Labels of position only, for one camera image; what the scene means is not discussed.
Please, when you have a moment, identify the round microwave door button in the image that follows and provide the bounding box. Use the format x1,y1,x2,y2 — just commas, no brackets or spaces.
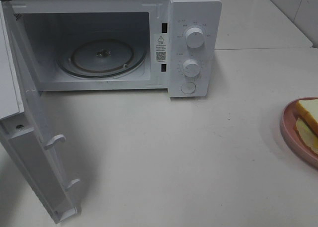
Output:
181,82,196,94

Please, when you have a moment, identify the white microwave knob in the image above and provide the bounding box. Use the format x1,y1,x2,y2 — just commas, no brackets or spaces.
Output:
184,26,205,49
182,59,201,77

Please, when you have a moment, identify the pink round plate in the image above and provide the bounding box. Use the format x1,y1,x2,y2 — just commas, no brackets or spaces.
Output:
280,97,318,169

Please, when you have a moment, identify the white microwave door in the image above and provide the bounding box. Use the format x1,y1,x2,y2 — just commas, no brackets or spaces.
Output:
0,0,80,223

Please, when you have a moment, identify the white bread sandwich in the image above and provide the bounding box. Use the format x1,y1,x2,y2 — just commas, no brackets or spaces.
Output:
295,99,318,154

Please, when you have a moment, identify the white microwave oven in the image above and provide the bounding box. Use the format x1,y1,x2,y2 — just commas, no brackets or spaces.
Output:
0,0,222,103

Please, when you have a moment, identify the glass microwave turntable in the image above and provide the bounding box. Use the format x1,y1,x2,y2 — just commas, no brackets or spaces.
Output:
56,38,148,78

